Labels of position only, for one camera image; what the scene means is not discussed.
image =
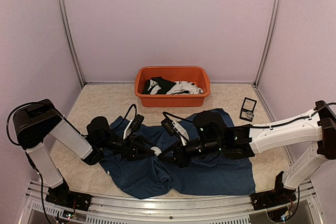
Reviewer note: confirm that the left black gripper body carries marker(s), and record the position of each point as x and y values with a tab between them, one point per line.
126	146

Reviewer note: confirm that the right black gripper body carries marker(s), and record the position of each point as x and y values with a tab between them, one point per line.
184	160

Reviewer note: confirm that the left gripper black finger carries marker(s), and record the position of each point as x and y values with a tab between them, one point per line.
143	153
143	143

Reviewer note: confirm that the dark blue t-shirt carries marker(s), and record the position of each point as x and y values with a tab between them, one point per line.
152	177

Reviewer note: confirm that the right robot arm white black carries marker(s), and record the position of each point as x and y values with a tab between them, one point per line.
317	126

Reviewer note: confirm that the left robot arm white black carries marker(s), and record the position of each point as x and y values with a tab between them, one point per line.
34	121

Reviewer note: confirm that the black and white garment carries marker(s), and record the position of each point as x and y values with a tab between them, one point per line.
160	86

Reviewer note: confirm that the orange plastic tub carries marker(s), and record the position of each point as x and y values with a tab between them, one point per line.
196	75

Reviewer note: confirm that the black square display box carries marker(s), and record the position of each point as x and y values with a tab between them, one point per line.
247	106

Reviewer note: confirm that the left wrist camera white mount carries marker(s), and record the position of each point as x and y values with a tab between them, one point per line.
133	126

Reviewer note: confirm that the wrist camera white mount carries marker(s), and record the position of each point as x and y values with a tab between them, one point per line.
133	126
175	129

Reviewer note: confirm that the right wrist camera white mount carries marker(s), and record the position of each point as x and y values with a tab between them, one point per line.
175	129

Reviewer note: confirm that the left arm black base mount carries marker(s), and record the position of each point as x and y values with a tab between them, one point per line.
72	199

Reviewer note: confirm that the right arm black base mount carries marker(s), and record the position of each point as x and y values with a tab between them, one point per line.
268	199

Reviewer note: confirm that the left aluminium corner post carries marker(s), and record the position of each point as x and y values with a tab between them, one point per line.
70	42

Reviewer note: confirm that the aluminium corner post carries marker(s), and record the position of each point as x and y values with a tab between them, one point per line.
70	42
267	46

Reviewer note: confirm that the right aluminium corner post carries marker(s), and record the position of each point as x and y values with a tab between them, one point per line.
267	46

